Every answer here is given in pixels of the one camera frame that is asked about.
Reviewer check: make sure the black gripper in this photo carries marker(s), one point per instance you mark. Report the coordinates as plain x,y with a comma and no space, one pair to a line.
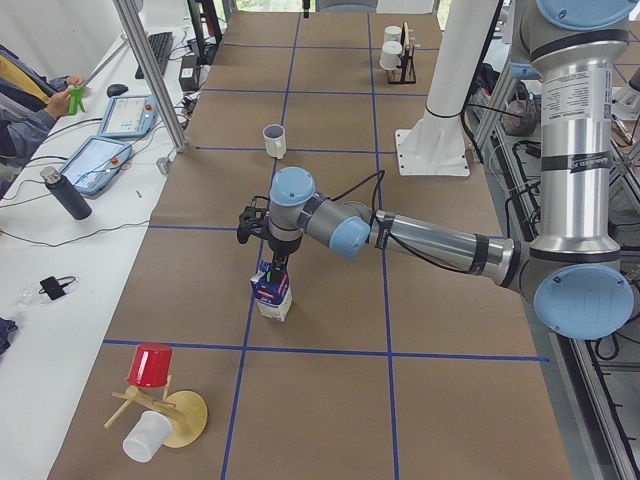
281,247

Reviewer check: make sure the blue milk carton green cap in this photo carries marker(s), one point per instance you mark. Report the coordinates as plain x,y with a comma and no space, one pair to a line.
273,299

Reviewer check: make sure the white ceramic mug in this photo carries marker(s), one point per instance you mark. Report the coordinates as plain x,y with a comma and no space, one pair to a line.
275,140

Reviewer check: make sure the person forearm grey sleeve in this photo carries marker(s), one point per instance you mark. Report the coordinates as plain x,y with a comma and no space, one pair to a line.
22,135

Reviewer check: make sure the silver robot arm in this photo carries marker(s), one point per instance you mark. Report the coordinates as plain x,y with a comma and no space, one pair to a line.
570,272

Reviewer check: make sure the small metal cup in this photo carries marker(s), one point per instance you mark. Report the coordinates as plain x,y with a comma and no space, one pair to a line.
163,164

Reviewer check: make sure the red plastic cup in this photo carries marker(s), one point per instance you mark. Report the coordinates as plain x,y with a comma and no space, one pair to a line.
150,365

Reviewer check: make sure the wooden cup tree stand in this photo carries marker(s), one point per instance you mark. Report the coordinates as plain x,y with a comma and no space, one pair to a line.
186,410

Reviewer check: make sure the white plastic cup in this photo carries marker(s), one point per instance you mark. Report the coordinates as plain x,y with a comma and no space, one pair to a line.
147,436

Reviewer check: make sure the white paper cup lower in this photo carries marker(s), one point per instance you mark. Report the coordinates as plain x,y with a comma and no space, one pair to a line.
390,56

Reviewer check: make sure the white paper cup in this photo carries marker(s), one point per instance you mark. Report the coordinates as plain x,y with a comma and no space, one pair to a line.
390,56
392,33

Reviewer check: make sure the white paper cup upper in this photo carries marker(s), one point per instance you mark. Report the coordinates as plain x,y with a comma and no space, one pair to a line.
392,33

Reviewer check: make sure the person hand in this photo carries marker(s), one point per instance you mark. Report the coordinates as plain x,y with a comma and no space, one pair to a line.
58,104

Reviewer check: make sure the black water bottle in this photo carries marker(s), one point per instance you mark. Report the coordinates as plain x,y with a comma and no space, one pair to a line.
66,194

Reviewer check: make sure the black power adapter box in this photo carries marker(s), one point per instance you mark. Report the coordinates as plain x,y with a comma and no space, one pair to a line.
189,74

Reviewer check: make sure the far teach pendant tablet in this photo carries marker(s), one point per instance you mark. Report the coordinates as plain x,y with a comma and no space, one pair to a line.
128,116

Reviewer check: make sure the teach pendant tablet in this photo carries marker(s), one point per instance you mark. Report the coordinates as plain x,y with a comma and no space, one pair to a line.
95,163
128,116

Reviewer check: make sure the near teach pendant tablet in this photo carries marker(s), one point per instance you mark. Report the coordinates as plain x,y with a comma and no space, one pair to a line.
95,163

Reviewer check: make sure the black usb adapter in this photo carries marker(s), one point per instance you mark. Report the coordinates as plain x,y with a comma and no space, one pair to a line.
52,288

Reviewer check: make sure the black computer mouse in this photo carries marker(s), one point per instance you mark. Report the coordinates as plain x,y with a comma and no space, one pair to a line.
116,89

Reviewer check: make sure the black keyboard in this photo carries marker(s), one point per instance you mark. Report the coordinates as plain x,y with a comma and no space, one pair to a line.
161,46

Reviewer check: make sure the green plastic toy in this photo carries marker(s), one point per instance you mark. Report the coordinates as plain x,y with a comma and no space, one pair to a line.
76,104

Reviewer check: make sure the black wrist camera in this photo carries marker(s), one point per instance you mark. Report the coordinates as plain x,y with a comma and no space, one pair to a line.
253,221

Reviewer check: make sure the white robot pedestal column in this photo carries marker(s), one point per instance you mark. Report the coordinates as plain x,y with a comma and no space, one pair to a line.
435,145

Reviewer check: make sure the black wire cup rack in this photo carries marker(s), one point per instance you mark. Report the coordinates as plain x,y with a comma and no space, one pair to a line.
405,72

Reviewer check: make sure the aluminium frame post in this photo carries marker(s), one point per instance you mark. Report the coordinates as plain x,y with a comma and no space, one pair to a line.
134,30

